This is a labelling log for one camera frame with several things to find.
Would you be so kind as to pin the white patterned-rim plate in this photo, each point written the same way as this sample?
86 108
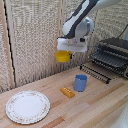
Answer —
28 107

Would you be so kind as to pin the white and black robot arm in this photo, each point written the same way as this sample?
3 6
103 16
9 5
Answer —
80 23

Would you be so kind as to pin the yellow bowl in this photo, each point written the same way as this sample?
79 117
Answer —
62 56

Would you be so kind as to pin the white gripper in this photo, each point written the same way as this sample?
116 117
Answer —
73 45

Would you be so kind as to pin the orange rectangular block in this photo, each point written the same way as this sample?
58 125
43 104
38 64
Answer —
67 92

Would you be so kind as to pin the blue cup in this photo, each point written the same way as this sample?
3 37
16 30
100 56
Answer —
80 83

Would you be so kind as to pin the beige woven folding screen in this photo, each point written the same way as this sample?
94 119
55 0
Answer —
33 43

